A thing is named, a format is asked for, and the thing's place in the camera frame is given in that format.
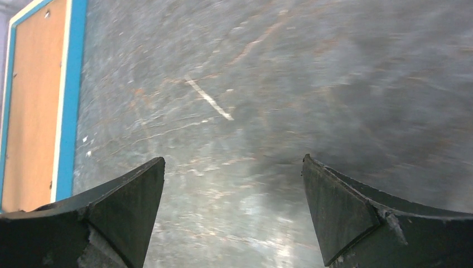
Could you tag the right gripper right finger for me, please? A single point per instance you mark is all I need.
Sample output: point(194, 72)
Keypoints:
point(357, 225)

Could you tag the wooden picture frame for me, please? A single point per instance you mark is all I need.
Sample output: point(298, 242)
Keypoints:
point(68, 108)

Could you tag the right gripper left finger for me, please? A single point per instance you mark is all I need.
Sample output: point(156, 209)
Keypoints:
point(109, 225)

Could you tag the brown cardboard backing board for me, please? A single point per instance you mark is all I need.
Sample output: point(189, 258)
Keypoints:
point(33, 109)

